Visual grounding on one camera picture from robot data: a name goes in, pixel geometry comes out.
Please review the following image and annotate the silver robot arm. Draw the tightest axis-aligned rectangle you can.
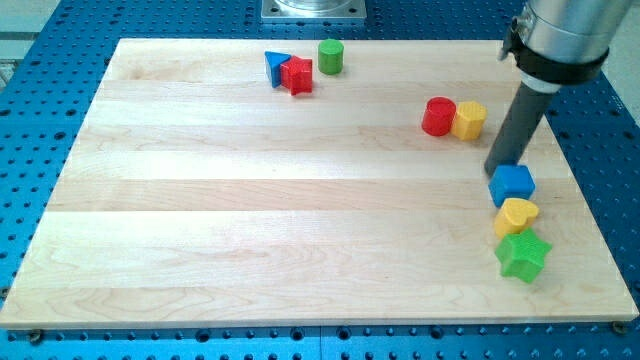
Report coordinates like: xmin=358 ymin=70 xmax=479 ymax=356
xmin=498 ymin=0 xmax=632 ymax=94

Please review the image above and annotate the yellow hexagon block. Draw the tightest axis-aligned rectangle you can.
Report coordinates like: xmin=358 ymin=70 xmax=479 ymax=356
xmin=451 ymin=101 xmax=488 ymax=141

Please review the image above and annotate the light wooden board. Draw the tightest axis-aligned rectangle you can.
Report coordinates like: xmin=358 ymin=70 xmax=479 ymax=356
xmin=1 ymin=39 xmax=638 ymax=330

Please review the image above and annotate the red star block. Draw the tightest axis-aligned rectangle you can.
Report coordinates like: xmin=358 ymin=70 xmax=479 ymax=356
xmin=280 ymin=56 xmax=313 ymax=96

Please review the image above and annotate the blue triangle block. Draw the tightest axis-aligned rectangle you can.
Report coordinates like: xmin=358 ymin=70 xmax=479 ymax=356
xmin=264 ymin=51 xmax=291 ymax=88

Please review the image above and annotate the green cylinder block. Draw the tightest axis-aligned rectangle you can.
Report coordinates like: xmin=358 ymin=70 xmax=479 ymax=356
xmin=318 ymin=39 xmax=344 ymax=75

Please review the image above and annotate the red cylinder block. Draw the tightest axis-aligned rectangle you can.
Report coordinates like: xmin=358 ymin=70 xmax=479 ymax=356
xmin=421 ymin=96 xmax=456 ymax=137

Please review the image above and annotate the blue cube block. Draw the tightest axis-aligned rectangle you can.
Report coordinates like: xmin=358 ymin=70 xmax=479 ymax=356
xmin=488 ymin=165 xmax=536 ymax=208

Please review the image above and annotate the yellow heart block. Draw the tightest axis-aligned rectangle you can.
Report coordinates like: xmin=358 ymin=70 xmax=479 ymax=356
xmin=494 ymin=198 xmax=540 ymax=239

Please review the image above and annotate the green star block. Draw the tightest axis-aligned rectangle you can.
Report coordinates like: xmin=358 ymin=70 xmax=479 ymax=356
xmin=495 ymin=228 xmax=553 ymax=283

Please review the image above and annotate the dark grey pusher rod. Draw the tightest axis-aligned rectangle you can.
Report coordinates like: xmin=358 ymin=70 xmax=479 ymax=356
xmin=484 ymin=81 xmax=559 ymax=177

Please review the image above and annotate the blue perforated metal table plate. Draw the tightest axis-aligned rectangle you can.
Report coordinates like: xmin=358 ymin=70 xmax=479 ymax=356
xmin=1 ymin=1 xmax=639 ymax=359

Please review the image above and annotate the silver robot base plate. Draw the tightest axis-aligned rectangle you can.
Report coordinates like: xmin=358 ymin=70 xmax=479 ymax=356
xmin=261 ymin=0 xmax=367 ymax=23

